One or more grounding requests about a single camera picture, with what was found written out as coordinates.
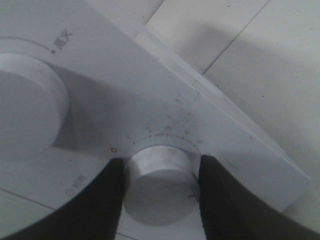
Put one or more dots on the white microwave oven body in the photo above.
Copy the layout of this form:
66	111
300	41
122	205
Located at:
127	92

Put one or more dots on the upper white power knob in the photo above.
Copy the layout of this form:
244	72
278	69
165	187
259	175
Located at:
34	103

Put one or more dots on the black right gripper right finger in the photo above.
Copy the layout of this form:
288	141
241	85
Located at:
230	212

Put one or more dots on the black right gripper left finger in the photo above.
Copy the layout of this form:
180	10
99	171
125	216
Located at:
93	214

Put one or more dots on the white timer knob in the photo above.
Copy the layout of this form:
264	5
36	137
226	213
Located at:
161	187

